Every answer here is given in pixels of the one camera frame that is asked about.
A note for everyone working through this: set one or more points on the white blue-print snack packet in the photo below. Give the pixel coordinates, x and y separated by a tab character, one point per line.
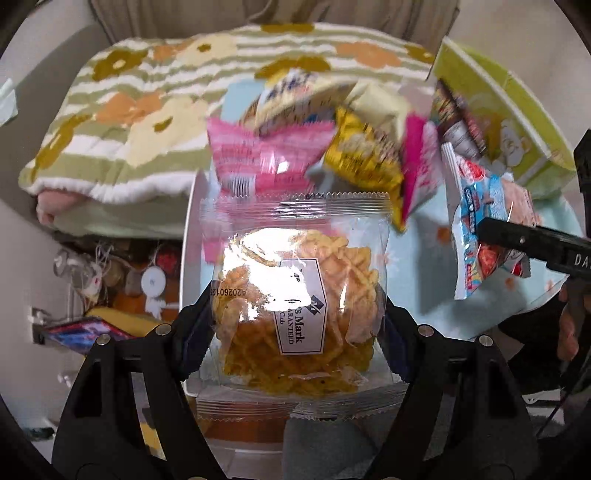
295	99

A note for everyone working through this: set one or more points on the person's right hand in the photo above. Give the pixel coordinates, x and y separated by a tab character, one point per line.
569	327

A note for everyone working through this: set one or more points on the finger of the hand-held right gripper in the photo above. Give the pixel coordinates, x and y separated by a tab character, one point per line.
512	240

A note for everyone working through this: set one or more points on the mint green sheet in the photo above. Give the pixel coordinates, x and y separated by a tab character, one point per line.
129	217

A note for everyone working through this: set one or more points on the dark brown snack packet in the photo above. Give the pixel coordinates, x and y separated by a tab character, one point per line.
461	120

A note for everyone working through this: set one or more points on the colourful flat box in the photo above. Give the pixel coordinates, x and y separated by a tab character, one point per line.
87	334

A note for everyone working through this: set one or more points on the blue and white snack packet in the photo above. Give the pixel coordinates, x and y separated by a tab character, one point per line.
475	198

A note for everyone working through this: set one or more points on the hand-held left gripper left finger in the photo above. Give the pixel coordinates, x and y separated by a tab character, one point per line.
194	325

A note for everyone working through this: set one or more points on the yellow snack packet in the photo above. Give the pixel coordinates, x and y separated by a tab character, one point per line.
362	159

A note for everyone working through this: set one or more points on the cream snack packet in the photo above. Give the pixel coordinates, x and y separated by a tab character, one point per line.
378	101

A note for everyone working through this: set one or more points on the clear packet of orange chips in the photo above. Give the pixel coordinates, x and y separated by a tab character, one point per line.
295	295

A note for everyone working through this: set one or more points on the white round spool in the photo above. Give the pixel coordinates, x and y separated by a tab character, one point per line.
153	280

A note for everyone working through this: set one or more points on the beige curtain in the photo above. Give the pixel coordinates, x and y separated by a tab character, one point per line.
277	16

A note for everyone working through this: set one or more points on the light blue daisy-print cloth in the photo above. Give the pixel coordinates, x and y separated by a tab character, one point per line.
508	295

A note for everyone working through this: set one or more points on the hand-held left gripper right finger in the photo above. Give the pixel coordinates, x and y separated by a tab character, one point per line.
400	355

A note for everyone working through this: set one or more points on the flower-print striped blanket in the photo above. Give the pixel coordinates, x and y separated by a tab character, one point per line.
138	120

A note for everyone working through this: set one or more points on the pink and white snack packet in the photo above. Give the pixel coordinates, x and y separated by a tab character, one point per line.
418	170

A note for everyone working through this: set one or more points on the yellow-green cardboard box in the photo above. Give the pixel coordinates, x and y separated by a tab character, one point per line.
512	120

